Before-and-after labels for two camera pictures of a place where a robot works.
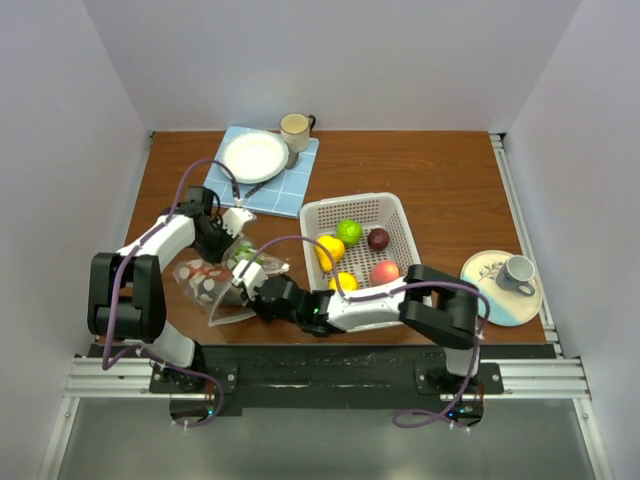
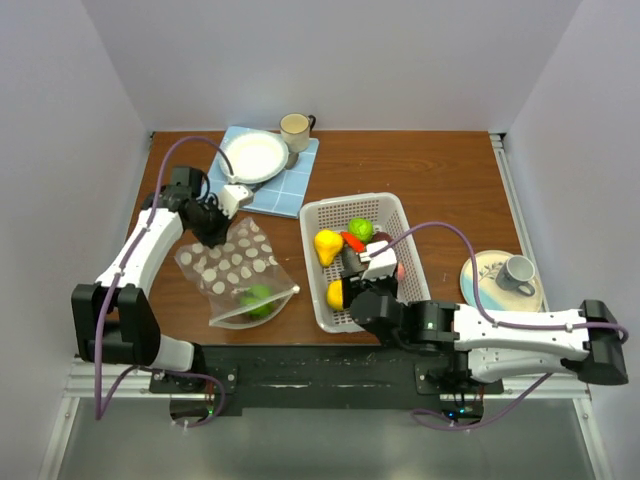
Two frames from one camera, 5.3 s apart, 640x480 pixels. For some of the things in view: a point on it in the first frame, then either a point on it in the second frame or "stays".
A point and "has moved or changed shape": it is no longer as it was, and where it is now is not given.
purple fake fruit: [378, 239] stays
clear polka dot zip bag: [209, 288] has moved or changed shape
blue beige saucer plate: [506, 307] stays
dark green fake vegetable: [245, 249] has moved or changed shape
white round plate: [253, 157] stays
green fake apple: [349, 231] to [362, 228]
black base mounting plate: [361, 379] stays
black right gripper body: [268, 312] to [374, 286]
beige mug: [296, 128] stays
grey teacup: [515, 273] stays
